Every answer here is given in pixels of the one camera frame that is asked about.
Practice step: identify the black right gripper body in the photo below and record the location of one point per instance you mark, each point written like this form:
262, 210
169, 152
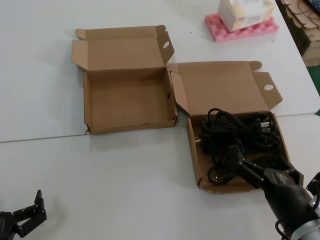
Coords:
285, 197

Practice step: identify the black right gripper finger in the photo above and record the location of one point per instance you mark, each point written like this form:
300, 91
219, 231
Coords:
252, 178
246, 161

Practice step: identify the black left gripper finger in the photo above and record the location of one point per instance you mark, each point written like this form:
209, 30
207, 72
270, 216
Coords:
37, 210
28, 226

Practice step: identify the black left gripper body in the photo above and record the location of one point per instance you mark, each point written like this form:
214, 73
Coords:
6, 225

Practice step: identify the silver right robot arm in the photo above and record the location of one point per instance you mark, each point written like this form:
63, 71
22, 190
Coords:
308, 230

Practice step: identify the brown carton box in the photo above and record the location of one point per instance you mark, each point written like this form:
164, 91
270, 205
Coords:
311, 47

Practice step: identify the empty open cardboard box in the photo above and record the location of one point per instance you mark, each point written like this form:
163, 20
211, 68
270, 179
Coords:
125, 100

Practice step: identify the pink foam pad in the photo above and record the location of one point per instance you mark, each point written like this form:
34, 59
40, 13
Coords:
220, 30

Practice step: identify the white printed carton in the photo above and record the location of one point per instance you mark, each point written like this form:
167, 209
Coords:
240, 12

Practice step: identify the cut cardboard sheets stack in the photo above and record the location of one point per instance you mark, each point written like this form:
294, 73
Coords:
300, 12

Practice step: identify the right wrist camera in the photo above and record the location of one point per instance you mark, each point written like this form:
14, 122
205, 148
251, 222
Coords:
315, 185

